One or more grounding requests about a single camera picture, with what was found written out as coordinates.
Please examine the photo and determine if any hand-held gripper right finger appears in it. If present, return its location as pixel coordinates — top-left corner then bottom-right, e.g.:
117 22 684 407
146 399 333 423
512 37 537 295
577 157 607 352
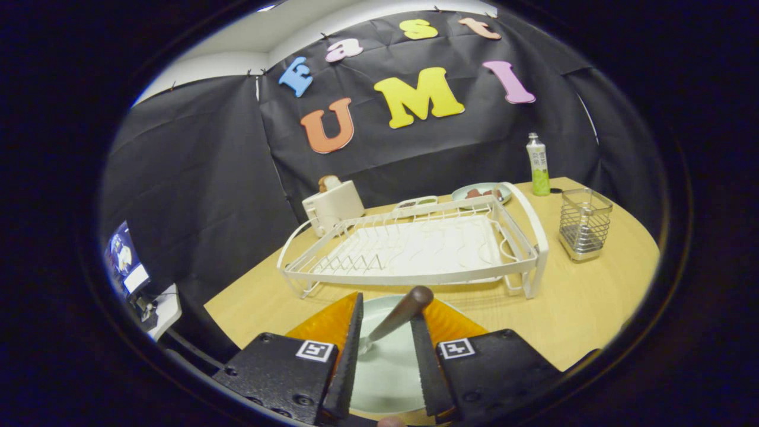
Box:
410 298 564 425

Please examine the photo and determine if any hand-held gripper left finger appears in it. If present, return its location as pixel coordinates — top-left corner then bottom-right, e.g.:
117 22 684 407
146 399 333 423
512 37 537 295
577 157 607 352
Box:
212 291 364 425

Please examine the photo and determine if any pale green plate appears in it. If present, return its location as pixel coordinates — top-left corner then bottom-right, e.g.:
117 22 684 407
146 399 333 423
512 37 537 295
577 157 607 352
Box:
350 295 469 415

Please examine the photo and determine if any brown handled spoon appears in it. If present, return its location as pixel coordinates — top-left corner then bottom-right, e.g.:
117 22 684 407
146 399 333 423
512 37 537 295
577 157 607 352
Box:
358 286 435 356

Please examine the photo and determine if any white wire dish rack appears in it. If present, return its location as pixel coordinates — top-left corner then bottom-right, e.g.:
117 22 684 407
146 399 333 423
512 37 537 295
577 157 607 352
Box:
277 181 550 299

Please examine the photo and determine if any silver wire basket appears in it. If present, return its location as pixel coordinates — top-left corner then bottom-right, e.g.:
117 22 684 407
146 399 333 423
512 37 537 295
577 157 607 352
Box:
558 187 613 263

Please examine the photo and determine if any pale plate with food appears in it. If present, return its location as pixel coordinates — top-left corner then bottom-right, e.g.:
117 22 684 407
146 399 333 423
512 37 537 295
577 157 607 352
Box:
451 181 512 205

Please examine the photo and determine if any small divided sauce dish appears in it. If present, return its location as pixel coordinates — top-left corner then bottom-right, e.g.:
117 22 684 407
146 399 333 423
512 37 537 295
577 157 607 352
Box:
394 195 439 210

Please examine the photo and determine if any white toaster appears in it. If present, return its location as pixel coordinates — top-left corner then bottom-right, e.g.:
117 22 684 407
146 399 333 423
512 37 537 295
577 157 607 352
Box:
302 180 366 238

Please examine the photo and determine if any lit computer screen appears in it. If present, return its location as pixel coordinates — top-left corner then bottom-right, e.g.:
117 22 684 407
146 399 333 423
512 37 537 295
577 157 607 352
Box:
106 221 151 297

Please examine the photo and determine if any black backdrop cloth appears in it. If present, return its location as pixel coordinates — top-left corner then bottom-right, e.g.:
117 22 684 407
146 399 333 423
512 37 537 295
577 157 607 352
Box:
100 9 665 356

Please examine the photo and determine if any green drink bottle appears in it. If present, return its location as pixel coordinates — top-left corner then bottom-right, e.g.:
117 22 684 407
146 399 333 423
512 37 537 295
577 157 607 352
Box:
527 132 551 197

